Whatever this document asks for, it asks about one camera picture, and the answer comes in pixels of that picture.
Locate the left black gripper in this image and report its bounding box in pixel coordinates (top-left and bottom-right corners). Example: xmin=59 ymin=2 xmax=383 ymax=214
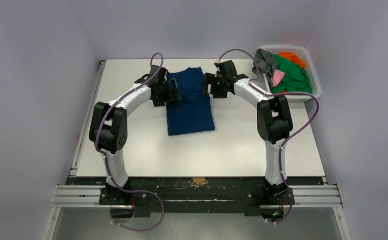
xmin=153 ymin=78 xmax=180 ymax=107

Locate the dark blue t shirt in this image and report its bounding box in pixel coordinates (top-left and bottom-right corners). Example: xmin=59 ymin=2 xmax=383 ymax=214
xmin=166 ymin=67 xmax=216 ymax=136

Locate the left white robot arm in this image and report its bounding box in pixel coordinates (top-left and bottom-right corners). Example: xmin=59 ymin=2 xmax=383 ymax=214
xmin=88 ymin=65 xmax=181 ymax=205

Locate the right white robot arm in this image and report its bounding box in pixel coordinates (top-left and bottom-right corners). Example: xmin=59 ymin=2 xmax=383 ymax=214
xmin=202 ymin=60 xmax=294 ymax=204

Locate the grey t shirt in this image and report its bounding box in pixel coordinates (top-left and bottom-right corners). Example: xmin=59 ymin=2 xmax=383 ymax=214
xmin=252 ymin=48 xmax=278 ymax=77

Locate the pink cloth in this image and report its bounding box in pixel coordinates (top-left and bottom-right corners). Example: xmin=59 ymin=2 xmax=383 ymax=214
xmin=271 ymin=69 xmax=286 ymax=87

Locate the brown tape piece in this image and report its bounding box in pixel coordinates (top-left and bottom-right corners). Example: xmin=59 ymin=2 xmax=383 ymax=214
xmin=192 ymin=177 xmax=207 ymax=185

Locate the orange t shirt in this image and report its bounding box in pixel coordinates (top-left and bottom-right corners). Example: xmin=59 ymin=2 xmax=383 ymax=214
xmin=279 ymin=51 xmax=307 ymax=70

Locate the green t shirt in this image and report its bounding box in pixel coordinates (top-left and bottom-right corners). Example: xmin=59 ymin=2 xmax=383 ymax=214
xmin=271 ymin=54 xmax=312 ymax=94

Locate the white plastic laundry basket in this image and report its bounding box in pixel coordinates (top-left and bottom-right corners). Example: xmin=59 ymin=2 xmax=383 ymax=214
xmin=261 ymin=45 xmax=322 ymax=98

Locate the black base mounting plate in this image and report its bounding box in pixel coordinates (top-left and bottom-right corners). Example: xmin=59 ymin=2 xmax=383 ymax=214
xmin=64 ymin=176 xmax=325 ymax=220

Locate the aluminium frame rail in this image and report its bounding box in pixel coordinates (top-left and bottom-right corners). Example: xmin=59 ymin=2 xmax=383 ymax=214
xmin=50 ymin=185 xmax=343 ymax=209

